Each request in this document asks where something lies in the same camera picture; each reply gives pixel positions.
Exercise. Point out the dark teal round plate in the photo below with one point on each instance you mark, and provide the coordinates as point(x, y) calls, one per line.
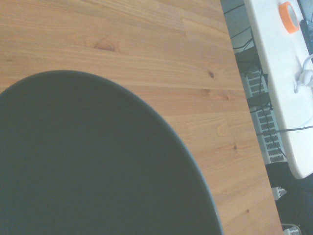
point(93, 159)

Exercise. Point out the white perforated metal case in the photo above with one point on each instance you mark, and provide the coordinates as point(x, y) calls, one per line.
point(269, 137)

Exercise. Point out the white side desk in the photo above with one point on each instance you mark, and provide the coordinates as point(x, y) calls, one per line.
point(281, 73)

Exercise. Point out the black bulky floor object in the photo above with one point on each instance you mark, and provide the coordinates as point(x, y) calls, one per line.
point(293, 203)

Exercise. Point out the orange tape roll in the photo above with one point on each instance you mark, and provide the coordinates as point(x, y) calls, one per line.
point(284, 14)

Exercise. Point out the small white perforated box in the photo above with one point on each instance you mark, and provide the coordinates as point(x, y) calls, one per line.
point(291, 230)

